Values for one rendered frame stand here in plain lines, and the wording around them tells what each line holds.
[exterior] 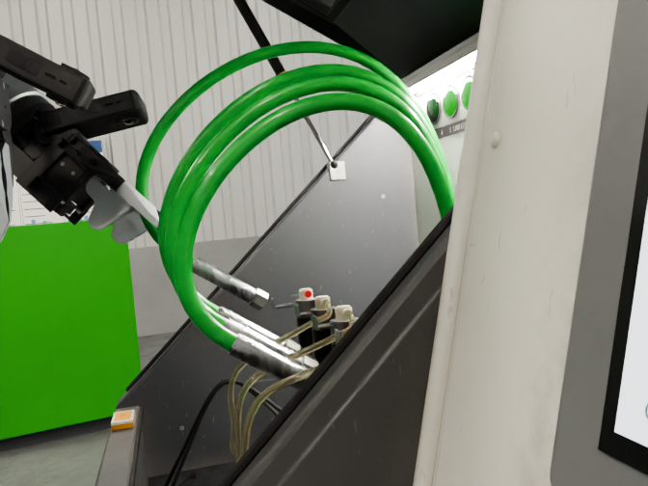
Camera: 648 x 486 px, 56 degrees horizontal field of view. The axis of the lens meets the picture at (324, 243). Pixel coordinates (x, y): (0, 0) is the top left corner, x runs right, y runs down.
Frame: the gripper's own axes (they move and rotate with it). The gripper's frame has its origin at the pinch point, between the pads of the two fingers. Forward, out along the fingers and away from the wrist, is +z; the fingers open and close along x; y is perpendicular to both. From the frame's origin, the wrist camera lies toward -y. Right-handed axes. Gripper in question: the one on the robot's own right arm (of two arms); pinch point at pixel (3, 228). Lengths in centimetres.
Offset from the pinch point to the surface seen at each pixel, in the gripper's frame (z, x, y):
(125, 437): 29.4, -27.9, -5.6
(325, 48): -17.9, -11.3, -33.8
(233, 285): 8.6, -11.1, -20.5
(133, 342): 73, -340, 13
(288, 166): -56, -672, -165
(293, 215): 1, -43, -35
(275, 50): -17.8, -11.3, -27.8
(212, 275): 7.1, -11.1, -18.2
